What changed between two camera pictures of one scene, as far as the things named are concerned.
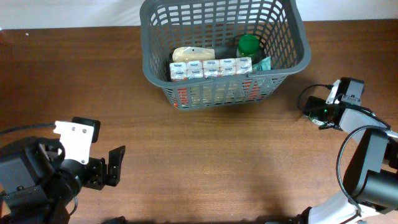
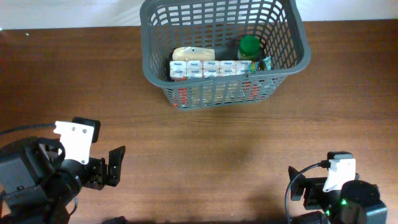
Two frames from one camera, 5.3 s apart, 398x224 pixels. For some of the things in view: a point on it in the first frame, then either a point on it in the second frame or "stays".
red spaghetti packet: x=244 y=91 stays
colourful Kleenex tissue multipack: x=209 y=68 stays
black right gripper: x=316 y=112 to x=314 y=189
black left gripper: x=98 y=176 stays
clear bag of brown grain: x=189 y=53 stays
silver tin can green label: x=316 y=120 to x=253 y=67
